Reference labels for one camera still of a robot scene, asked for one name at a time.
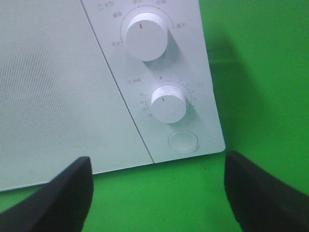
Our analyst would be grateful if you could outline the white microwave oven body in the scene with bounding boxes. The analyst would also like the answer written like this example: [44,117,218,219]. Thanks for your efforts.
[82,0,225,163]

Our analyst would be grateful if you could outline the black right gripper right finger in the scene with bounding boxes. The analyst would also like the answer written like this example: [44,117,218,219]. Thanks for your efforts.
[224,151,309,232]

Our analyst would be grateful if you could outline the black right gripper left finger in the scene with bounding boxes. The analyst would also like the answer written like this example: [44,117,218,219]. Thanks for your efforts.
[0,157,94,232]

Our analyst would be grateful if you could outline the lower white timer knob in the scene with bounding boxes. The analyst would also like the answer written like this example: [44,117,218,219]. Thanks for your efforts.
[150,86,187,124]

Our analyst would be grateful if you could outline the white microwave door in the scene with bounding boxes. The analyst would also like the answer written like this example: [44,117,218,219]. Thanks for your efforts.
[0,0,153,191]

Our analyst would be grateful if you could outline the upper white power knob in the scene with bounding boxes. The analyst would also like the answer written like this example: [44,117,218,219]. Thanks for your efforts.
[124,13,169,61]

